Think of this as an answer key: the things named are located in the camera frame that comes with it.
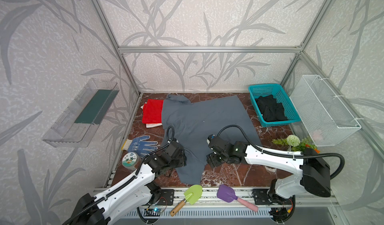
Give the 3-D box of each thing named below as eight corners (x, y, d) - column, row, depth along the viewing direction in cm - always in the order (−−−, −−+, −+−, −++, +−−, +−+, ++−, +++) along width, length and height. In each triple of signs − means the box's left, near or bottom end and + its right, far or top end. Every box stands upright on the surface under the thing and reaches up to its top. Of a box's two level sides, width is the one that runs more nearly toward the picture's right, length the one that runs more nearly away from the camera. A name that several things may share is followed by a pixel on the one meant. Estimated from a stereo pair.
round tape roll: (124, 167, 86) (117, 162, 79) (134, 155, 90) (128, 149, 83) (133, 172, 84) (126, 167, 77) (142, 159, 89) (137, 153, 81)
